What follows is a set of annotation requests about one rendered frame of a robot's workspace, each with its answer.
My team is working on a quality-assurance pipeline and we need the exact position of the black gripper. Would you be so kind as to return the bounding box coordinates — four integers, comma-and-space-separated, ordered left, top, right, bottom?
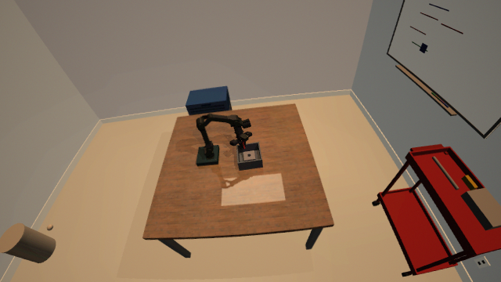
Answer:
229, 130, 252, 148

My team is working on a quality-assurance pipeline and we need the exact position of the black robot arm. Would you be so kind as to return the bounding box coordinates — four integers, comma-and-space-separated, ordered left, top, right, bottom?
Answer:
196, 113, 251, 160

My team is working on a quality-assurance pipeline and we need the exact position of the beige square plate with hole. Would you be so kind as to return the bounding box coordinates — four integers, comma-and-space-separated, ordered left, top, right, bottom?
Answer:
243, 150, 255, 161

